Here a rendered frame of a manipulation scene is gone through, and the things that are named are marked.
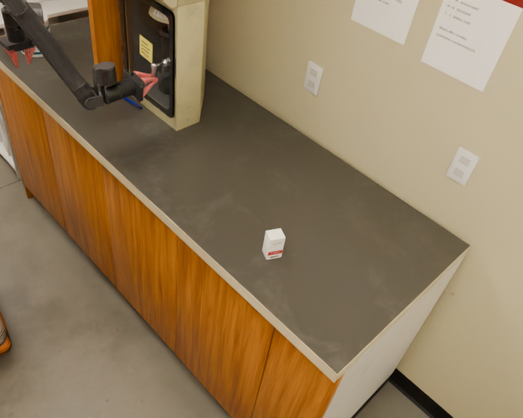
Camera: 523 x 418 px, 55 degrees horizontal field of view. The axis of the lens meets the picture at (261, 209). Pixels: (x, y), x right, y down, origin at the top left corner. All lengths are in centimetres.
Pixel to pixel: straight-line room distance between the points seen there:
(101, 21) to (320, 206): 104
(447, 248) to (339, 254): 37
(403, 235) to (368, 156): 35
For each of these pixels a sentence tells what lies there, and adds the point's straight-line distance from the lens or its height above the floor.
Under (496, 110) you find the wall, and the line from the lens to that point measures 159.
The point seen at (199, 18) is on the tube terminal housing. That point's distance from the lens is 178.
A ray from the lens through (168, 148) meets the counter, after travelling 185.
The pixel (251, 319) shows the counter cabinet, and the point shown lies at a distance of 154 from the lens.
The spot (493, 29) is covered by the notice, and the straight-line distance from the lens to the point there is 154.
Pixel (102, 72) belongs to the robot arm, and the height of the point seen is 123.
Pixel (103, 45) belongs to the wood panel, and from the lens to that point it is 207.
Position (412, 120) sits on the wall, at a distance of 173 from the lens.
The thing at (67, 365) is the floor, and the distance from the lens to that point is 240.
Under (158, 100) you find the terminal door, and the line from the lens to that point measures 194.
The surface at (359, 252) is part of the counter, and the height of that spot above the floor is 94.
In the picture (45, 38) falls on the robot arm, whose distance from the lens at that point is 162.
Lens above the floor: 206
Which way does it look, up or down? 43 degrees down
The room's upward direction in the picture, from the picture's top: 10 degrees clockwise
